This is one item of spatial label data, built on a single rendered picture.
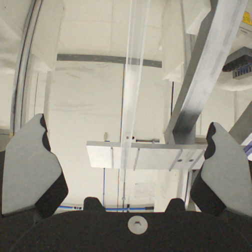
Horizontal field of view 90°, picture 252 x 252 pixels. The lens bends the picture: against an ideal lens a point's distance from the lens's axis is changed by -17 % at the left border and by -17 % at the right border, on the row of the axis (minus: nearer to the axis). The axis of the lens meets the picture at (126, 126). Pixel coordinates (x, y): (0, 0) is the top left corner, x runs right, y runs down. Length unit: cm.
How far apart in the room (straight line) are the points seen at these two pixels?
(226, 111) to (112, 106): 185
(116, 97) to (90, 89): 37
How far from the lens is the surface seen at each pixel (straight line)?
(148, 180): 222
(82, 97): 207
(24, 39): 75
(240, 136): 48
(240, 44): 72
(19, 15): 77
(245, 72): 92
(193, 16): 24
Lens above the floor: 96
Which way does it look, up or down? level
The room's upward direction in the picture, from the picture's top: 177 degrees counter-clockwise
